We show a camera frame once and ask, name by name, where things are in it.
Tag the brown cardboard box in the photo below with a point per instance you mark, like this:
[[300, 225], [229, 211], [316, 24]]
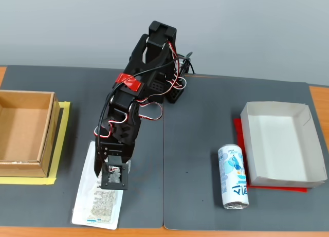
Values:
[[23, 129]]

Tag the red tape strip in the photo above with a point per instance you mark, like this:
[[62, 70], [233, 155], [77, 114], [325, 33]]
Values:
[[128, 81]]

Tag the black square wrist camera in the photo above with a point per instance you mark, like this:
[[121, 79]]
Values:
[[114, 176]]

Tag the yellow tape frame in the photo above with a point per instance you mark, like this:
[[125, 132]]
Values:
[[25, 180]]

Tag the white blue drink can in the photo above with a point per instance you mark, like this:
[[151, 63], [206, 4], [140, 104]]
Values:
[[232, 175]]

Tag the gray paper box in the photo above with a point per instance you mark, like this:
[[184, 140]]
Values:
[[277, 144]]

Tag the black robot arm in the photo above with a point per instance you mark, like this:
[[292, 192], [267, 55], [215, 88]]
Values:
[[144, 64]]

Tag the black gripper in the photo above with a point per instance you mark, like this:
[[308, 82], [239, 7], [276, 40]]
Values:
[[116, 152]]

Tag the packaged sandwich with label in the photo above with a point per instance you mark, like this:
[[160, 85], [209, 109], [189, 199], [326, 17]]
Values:
[[102, 208]]

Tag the dark gray table mat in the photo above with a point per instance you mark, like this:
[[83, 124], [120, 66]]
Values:
[[38, 208], [205, 118]]

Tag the red paper sheet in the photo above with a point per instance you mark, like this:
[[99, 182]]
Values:
[[237, 129]]

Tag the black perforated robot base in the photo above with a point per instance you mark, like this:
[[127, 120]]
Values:
[[177, 96]]

